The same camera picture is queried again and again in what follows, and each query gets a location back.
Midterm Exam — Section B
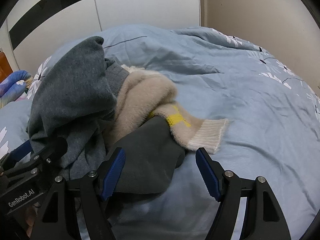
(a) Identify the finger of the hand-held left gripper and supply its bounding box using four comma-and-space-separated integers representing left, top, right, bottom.
0, 140, 34, 173
27, 137, 68, 180

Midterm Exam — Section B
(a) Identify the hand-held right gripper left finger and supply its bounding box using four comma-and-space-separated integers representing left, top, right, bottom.
34, 147, 126, 240

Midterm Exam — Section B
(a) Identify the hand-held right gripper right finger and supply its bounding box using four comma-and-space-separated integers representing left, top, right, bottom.
195, 147, 292, 240

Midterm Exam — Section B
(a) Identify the dark grey garment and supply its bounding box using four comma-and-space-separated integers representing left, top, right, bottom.
100, 116, 187, 196

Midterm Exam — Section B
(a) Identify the grey-blue sweater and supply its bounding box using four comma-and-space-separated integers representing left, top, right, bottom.
26, 36, 130, 180

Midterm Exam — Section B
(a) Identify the blue purple pillow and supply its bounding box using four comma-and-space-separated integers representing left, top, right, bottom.
0, 70, 33, 108

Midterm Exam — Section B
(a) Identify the blue floral duvet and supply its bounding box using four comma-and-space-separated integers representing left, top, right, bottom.
0, 24, 320, 240

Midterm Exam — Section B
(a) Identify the brown wooden furniture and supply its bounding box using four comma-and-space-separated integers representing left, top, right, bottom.
0, 50, 13, 83

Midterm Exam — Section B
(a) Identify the beige fluffy sweater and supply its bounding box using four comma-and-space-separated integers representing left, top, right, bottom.
107, 65, 229, 155

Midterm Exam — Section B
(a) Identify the white wardrobe with black band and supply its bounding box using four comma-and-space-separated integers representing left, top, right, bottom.
0, 0, 208, 80

